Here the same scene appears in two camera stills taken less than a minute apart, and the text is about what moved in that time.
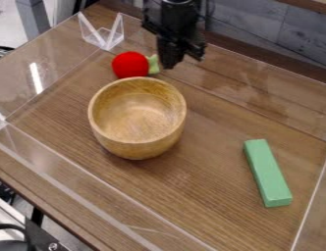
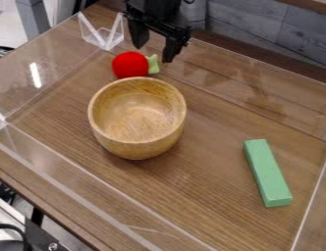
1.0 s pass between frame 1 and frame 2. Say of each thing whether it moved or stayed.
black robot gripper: moved
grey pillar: stayed
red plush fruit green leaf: stayed
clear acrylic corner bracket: stayed
